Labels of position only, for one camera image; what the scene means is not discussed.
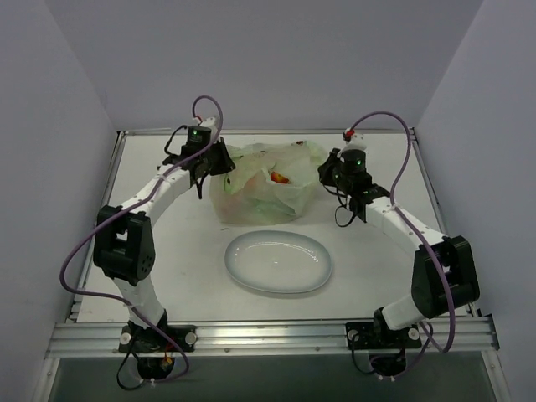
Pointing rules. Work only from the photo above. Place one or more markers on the white oval plate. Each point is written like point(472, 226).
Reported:
point(278, 262)

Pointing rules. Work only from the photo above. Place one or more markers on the translucent plastic bag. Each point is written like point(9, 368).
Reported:
point(247, 196)

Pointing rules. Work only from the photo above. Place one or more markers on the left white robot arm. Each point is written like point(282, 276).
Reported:
point(125, 250)

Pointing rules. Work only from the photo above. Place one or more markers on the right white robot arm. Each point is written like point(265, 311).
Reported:
point(444, 276)

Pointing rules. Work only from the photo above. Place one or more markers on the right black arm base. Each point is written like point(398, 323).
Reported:
point(385, 335)

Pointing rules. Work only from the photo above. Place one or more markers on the orange fake fruit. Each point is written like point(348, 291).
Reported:
point(279, 178)

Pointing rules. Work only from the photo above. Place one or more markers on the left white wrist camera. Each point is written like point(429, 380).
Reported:
point(213, 123)

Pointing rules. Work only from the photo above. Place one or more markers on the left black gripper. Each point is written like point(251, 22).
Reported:
point(222, 158)

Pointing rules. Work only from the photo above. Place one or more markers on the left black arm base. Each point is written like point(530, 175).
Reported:
point(160, 355)

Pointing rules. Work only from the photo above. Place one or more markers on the aluminium front rail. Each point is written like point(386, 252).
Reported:
point(249, 338)

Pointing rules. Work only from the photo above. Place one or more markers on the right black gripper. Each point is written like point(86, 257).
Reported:
point(327, 170)

